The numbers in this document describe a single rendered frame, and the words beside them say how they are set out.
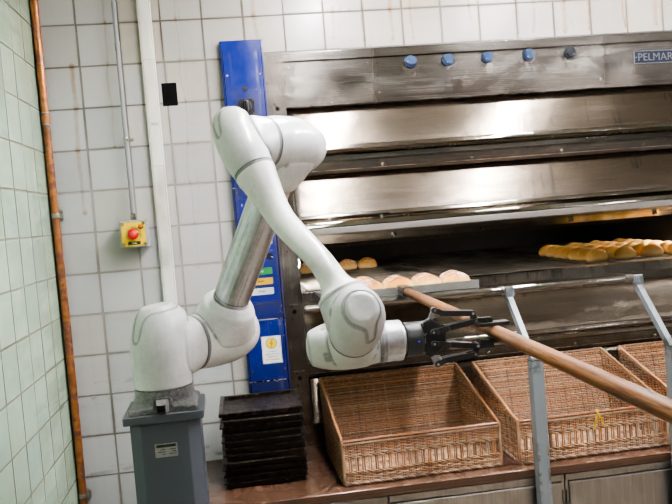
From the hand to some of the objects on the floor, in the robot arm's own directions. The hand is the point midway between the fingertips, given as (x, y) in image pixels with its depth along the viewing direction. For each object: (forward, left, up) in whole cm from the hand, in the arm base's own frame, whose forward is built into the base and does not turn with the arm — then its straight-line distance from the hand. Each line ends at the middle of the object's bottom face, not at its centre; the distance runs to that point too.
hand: (493, 331), depth 176 cm
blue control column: (-43, +230, -119) cm, 263 cm away
